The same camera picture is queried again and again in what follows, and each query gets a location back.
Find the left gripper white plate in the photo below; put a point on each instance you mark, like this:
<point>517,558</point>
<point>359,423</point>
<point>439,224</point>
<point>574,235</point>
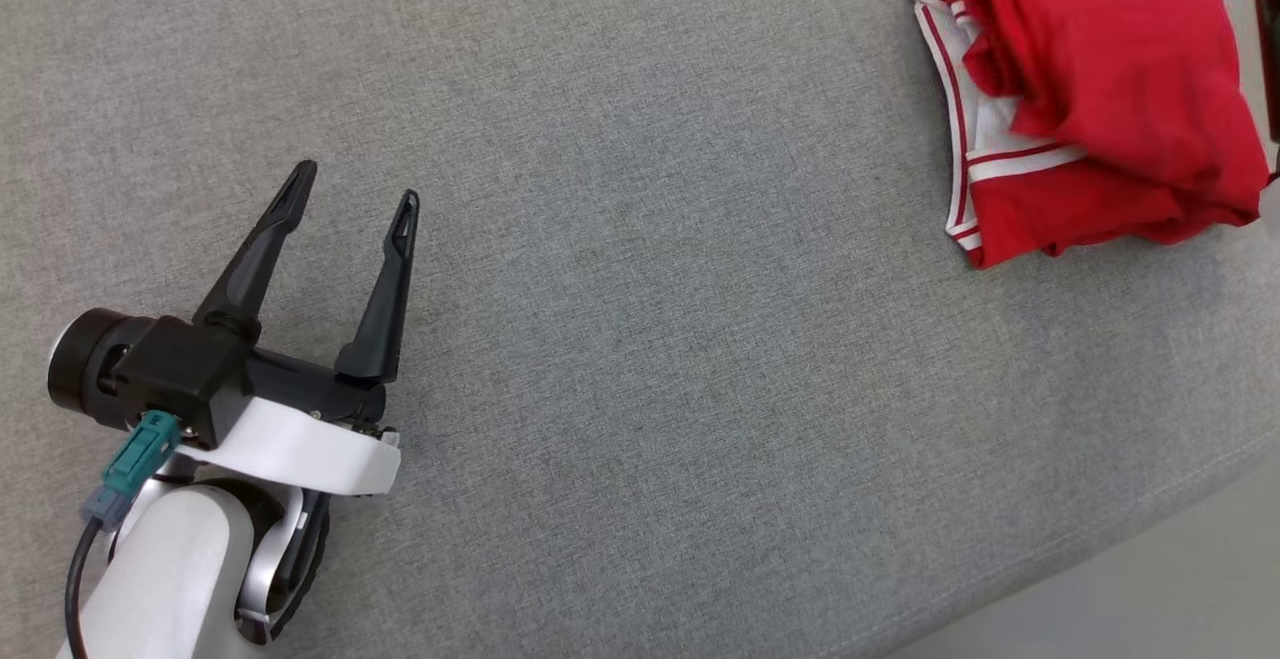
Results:
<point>310,439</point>

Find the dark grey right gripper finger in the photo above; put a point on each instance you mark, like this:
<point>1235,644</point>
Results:
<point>1270,49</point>

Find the red shorts with white trim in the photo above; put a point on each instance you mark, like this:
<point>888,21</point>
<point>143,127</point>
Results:
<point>1040,217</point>

